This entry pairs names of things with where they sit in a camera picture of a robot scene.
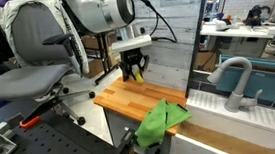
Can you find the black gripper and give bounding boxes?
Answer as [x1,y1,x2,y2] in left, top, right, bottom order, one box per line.
[118,47,153,83]

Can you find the yellow banana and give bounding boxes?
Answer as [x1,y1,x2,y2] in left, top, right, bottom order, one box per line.
[133,69,145,85]

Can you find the wooden counter top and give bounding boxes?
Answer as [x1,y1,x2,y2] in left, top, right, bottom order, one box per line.
[90,70,192,144]

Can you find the black metal stand legs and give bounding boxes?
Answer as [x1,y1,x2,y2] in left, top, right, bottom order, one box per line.
[90,31,126,87]

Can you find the green cloth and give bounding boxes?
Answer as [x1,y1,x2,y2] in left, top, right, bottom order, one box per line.
[131,95,196,151]

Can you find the grey kitchen cabinet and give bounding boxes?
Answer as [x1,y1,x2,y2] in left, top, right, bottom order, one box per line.
[103,102,173,154]

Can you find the grey wood back panel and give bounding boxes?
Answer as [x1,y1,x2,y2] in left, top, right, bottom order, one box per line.
[130,0,215,97]

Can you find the brown cardboard box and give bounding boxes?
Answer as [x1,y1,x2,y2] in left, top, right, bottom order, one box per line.
[193,49,220,75]

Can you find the white device on desk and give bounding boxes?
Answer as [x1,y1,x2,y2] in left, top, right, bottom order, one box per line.
[214,15,242,32]

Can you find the grey office chair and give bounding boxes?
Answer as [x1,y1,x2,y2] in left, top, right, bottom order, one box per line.
[0,0,100,134]

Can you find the white sink basin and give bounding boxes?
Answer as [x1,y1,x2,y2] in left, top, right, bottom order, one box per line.
[163,81,275,154]

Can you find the grey faucet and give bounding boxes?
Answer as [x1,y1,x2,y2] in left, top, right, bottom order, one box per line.
[204,53,266,116]

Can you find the long white desk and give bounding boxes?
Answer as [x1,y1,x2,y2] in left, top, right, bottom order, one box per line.
[198,16,275,69]

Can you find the black perforated table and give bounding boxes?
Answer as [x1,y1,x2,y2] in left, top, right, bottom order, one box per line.
[0,90,142,154]

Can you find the black device on desk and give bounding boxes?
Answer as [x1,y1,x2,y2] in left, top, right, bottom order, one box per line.
[243,3,273,28]

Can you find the teal storage bin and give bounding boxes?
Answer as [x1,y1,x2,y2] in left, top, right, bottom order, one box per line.
[212,49,275,113]

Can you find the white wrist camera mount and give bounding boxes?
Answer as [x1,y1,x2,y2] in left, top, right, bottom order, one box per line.
[109,34,154,55]

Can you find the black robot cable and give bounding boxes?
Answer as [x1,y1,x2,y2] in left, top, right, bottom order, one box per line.
[117,0,179,49]

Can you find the black frame post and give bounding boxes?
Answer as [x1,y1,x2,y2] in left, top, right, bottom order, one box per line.
[176,0,220,99]

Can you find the black clamp orange handle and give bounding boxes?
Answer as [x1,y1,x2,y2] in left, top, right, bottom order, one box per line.
[99,124,142,154]
[16,93,66,131]

